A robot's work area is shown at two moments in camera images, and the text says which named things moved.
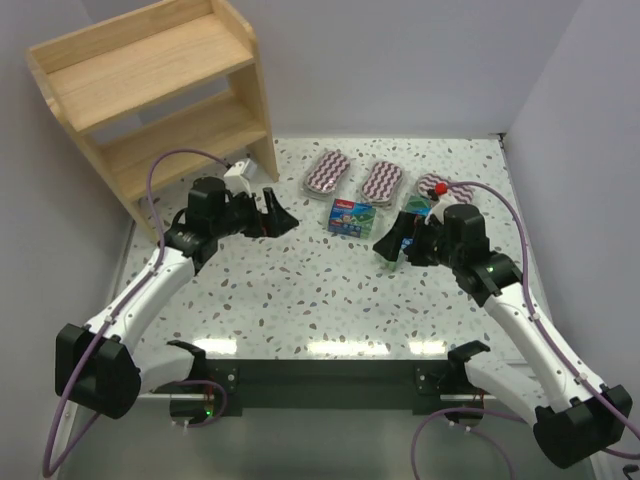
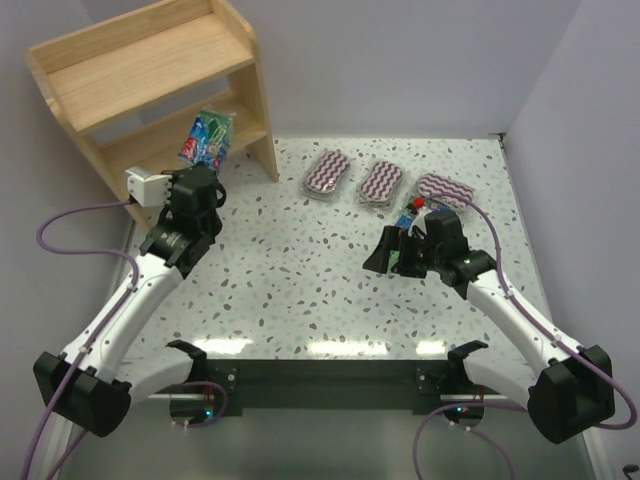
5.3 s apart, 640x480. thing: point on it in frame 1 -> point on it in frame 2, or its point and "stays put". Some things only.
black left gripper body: x=258 y=218 -> x=201 y=179
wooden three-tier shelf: x=162 y=99 stays put
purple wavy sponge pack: x=323 y=176 stays put
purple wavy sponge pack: x=380 y=186 stays put
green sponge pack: x=352 y=218 -> x=207 y=138
